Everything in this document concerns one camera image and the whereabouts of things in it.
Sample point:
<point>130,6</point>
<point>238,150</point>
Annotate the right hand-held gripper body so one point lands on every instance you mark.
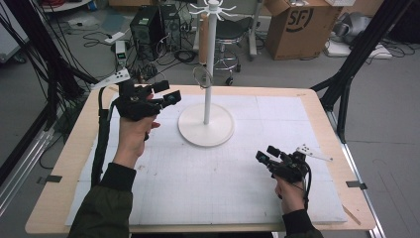
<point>290,167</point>

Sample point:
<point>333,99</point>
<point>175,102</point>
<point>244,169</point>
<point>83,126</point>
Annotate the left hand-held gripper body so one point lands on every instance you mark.
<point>135,102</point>

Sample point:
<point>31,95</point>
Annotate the white rack stand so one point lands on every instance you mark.
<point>206,129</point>

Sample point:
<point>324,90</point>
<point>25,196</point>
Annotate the person's right hand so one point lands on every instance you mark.
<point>292,196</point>

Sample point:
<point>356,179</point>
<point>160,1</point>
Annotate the person's left hand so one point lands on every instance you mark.
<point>132,142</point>

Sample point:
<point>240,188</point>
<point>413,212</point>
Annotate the white device with green display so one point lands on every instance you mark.
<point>120,53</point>

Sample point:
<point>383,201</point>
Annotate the white foam mat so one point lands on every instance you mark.
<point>214,185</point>

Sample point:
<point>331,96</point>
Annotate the large black computer tower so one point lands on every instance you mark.
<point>147,29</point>

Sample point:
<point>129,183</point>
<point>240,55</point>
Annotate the slim black computer tower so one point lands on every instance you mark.
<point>171,24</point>

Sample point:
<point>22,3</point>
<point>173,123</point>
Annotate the grey tape piece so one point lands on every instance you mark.
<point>356,184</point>
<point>49,179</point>

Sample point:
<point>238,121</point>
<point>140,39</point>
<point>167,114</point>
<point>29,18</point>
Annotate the white power strip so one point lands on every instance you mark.
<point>114,37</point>

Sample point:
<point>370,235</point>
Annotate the black round stool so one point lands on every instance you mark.
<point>232,28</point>

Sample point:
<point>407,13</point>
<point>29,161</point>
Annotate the brown cardboard box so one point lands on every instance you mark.
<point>297,29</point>

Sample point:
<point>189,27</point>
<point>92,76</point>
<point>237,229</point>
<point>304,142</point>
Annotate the grey bag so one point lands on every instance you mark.
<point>353,26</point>

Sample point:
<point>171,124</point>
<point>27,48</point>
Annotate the black metal stand frame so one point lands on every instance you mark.
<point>356,56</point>

